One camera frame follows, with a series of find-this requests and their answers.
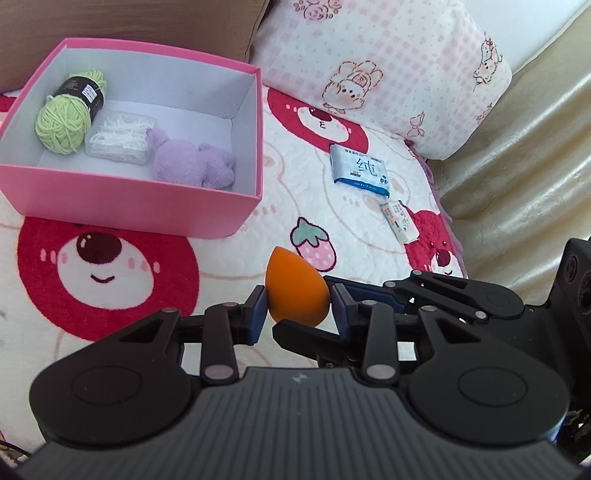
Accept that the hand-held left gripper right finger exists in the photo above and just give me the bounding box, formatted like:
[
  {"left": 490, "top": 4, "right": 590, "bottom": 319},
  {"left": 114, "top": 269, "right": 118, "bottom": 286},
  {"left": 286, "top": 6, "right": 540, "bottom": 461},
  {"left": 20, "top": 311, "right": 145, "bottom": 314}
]
[{"left": 331, "top": 284, "right": 478, "bottom": 384}]

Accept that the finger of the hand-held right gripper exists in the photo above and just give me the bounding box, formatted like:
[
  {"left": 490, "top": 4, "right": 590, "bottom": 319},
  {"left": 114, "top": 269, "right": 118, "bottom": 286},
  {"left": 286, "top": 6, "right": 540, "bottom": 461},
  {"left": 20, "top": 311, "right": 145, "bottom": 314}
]
[
  {"left": 272, "top": 320, "right": 370, "bottom": 370},
  {"left": 323, "top": 270, "right": 488, "bottom": 321}
]

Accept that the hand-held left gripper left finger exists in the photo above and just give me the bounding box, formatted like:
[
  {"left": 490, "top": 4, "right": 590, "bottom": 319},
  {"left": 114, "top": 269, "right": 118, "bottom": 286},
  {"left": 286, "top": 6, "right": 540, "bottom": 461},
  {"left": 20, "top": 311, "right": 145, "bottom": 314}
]
[{"left": 117, "top": 285, "right": 269, "bottom": 386}]

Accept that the orange makeup sponge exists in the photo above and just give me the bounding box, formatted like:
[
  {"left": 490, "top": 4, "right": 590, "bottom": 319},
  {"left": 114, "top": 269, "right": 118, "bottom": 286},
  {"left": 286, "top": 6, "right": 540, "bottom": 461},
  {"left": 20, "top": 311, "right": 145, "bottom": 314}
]
[{"left": 264, "top": 247, "right": 331, "bottom": 324}]

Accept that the blue wet wipes pack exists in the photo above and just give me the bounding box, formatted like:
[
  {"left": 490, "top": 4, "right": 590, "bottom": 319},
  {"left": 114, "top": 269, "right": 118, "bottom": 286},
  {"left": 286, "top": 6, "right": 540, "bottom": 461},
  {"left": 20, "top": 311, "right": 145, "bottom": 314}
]
[{"left": 329, "top": 143, "right": 390, "bottom": 198}]

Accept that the pink cardboard box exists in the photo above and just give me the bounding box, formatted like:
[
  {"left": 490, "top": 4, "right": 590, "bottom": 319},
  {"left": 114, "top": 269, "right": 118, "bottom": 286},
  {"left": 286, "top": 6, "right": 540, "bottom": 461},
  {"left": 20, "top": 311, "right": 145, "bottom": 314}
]
[{"left": 0, "top": 38, "right": 264, "bottom": 239}]

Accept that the purple plush toy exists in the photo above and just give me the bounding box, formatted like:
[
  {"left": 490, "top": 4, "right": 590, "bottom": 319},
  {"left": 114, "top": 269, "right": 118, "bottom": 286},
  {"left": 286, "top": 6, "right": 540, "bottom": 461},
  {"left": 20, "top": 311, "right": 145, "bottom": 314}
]
[{"left": 145, "top": 128, "right": 237, "bottom": 190}]

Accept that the clear floss pick box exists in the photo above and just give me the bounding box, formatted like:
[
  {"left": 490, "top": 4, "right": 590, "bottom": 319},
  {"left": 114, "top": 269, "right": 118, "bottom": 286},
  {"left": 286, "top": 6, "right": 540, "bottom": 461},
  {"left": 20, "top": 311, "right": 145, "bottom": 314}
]
[{"left": 84, "top": 111, "right": 158, "bottom": 165}]

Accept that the green yarn ball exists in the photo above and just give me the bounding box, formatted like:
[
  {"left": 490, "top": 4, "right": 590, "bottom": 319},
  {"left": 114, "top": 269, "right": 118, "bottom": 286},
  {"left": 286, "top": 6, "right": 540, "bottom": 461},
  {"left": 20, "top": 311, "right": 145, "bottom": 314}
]
[{"left": 36, "top": 68, "right": 109, "bottom": 154}]

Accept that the small white tissue pack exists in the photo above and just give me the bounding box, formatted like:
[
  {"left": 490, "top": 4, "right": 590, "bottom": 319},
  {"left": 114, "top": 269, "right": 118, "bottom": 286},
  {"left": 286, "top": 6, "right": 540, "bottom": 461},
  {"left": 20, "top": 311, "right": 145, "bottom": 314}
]
[{"left": 380, "top": 200, "right": 417, "bottom": 244}]

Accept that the bear print blanket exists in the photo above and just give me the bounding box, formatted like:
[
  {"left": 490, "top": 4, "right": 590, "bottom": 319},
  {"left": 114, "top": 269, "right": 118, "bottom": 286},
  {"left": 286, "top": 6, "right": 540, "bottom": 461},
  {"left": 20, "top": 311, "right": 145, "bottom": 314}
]
[{"left": 0, "top": 85, "right": 469, "bottom": 457}]

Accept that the beige sofa cover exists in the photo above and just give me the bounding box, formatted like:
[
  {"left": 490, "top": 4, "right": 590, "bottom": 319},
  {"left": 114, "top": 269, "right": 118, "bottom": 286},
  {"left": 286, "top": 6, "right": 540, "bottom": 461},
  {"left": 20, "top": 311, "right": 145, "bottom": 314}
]
[{"left": 425, "top": 0, "right": 591, "bottom": 319}]

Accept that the pink checked pillow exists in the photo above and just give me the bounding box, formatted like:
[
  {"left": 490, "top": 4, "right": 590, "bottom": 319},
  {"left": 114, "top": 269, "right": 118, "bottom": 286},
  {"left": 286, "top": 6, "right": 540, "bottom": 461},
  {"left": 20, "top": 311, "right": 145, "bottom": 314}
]
[{"left": 249, "top": 0, "right": 513, "bottom": 161}]

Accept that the brown embroidered cushion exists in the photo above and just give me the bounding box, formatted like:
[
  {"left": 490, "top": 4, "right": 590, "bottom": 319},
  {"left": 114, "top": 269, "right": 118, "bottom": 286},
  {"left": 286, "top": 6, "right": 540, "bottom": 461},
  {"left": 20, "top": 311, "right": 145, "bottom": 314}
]
[{"left": 0, "top": 0, "right": 271, "bottom": 93}]

